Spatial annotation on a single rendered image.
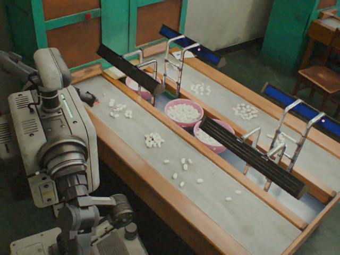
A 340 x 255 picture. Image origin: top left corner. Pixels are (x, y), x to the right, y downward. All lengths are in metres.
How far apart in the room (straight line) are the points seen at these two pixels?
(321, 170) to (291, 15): 2.60
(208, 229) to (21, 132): 1.01
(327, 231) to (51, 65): 2.46
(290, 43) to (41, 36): 3.12
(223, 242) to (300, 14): 3.26
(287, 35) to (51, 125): 3.77
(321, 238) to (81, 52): 2.27
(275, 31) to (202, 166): 2.95
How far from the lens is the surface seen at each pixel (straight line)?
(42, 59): 1.19
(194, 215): 1.81
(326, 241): 2.97
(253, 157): 1.70
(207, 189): 1.96
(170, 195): 1.87
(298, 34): 4.52
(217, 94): 2.68
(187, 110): 2.47
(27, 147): 1.16
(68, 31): 2.50
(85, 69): 2.64
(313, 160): 2.36
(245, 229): 1.85
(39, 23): 2.37
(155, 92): 2.03
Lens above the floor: 2.21
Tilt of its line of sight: 40 degrees down
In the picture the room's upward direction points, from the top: 6 degrees clockwise
